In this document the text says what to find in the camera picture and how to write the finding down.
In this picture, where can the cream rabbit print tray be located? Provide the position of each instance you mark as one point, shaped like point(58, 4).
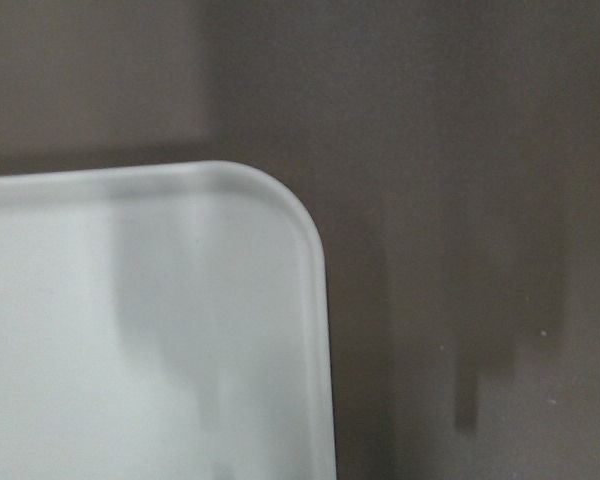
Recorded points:
point(162, 322)

